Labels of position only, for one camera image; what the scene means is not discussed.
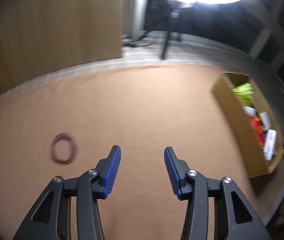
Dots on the black tripod stand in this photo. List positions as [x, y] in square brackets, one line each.
[165, 45]

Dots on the yellow plastic shuttlecock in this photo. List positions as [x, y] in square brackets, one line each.
[243, 92]

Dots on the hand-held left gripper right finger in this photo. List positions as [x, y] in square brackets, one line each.
[173, 175]

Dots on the grey plaid sheet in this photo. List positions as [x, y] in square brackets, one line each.
[194, 52]

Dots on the brown cardboard box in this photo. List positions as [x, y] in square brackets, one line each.
[244, 135]

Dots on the light wooden panel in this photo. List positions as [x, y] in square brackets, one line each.
[57, 30]

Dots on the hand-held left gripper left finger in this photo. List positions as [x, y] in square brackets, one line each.
[112, 172]

